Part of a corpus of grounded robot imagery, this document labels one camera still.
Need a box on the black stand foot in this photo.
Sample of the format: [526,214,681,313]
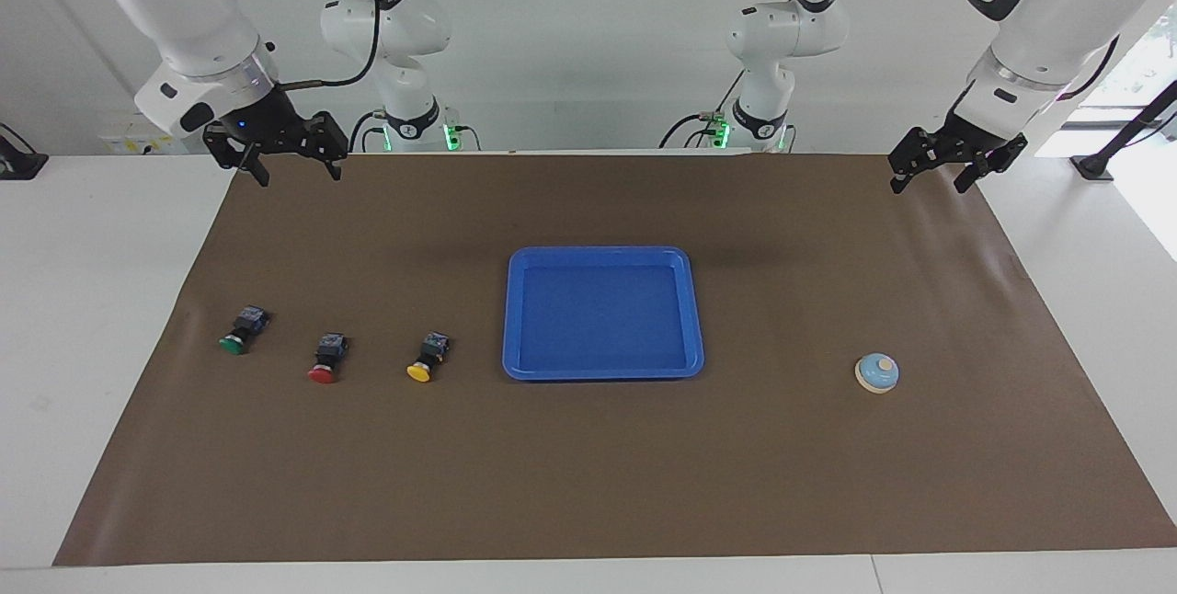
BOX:
[0,123,49,181]

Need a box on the black right base cable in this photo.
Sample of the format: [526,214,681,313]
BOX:
[348,109,387,154]

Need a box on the white wall socket box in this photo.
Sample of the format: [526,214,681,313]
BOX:
[99,111,189,155]

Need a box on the yellow push button switch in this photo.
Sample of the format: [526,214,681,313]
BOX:
[406,331,450,383]

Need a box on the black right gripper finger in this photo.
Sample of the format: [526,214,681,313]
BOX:
[299,112,349,181]
[204,120,270,188]

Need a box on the red push button switch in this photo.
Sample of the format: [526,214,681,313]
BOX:
[307,333,349,384]

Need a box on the brown table mat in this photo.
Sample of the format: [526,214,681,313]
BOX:
[52,151,1177,567]

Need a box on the black base cable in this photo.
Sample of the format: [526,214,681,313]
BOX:
[348,109,387,154]
[658,70,746,150]

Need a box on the green push button switch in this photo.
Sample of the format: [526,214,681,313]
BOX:
[219,305,270,356]

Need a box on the blue plastic tray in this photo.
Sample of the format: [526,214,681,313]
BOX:
[502,246,705,382]

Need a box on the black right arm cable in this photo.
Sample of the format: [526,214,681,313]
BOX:
[276,0,381,94]

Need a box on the black angled stand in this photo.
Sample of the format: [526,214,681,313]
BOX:
[1071,79,1177,183]

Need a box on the light blue desk bell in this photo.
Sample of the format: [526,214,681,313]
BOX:
[854,353,900,394]

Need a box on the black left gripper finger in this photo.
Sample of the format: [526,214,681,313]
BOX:
[954,134,1029,195]
[889,128,948,195]

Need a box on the black left base cable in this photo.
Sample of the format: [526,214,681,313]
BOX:
[658,70,746,150]

